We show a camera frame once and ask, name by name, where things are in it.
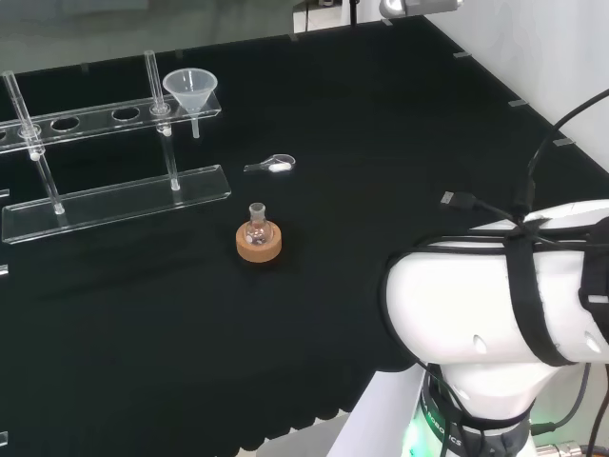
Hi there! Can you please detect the translucent plastic funnel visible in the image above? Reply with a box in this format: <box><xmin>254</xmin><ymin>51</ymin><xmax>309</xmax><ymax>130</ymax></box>
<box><xmin>162</xmin><ymin>69</ymin><xmax>219</xmax><ymax>140</ymax></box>

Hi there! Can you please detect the glass weighing funnel with powder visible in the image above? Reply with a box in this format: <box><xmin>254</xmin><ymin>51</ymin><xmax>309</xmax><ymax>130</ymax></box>
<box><xmin>243</xmin><ymin>152</ymin><xmax>297</xmax><ymax>176</ymax></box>

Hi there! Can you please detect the clear acrylic funnel stand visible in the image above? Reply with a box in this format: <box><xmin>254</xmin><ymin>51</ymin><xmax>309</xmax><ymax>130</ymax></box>
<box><xmin>0</xmin><ymin>50</ymin><xmax>233</xmax><ymax>246</ymax></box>

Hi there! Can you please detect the small round-bottom glass flask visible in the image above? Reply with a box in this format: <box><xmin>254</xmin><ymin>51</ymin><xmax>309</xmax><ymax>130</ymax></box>
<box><xmin>244</xmin><ymin>202</ymin><xmax>274</xmax><ymax>247</ymax></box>

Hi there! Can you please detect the black bench cloth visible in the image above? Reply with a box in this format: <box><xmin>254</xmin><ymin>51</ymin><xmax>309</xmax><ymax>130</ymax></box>
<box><xmin>0</xmin><ymin>13</ymin><xmax>609</xmax><ymax>457</ymax></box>

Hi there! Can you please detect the cork ring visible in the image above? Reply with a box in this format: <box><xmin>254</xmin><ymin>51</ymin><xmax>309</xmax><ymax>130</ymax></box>
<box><xmin>235</xmin><ymin>221</ymin><xmax>283</xmax><ymax>263</ymax></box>

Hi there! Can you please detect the black cable with plug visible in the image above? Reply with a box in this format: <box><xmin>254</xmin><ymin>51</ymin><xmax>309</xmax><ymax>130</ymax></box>
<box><xmin>439</xmin><ymin>88</ymin><xmax>609</xmax><ymax>225</ymax></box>

